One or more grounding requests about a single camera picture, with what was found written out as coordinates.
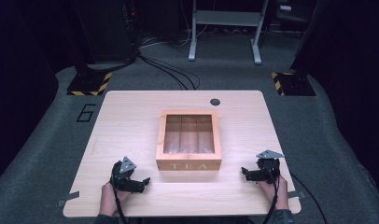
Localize white metal stand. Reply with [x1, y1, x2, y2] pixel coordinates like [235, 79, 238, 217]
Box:
[188, 0, 270, 65]

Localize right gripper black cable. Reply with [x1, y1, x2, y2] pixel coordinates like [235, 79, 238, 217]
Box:
[261, 164, 281, 224]

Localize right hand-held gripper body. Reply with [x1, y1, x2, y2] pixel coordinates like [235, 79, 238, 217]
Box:
[255, 149, 286, 185]

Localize person's right hand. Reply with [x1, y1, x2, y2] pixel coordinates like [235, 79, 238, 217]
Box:
[257, 174, 290, 211]

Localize grey tape strip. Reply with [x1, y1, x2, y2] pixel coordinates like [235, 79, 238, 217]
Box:
[57, 190, 80, 208]
[287, 190, 306, 200]

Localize black cable beside table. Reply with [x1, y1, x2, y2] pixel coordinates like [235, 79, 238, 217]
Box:
[289, 172, 330, 224]

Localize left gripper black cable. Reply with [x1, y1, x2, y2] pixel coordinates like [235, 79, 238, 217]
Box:
[111, 183, 130, 224]

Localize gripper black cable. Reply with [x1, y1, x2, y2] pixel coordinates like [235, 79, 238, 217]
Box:
[261, 164, 281, 224]
[111, 183, 130, 224]

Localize wooden tea box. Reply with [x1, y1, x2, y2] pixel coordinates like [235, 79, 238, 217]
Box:
[155, 110, 223, 172]

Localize striped black yellow base plate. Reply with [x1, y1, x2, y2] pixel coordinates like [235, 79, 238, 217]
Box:
[270, 71, 316, 97]
[66, 71, 113, 97]

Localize person's left hand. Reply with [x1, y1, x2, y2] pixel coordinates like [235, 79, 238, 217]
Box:
[98, 181, 133, 217]

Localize black cabinet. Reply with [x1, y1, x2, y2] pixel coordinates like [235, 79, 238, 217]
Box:
[71, 0, 139, 64]

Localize black floor cables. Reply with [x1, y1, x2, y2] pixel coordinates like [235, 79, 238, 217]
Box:
[136, 50, 202, 91]

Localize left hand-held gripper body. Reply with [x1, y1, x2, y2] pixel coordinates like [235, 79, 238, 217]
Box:
[109, 156, 139, 191]

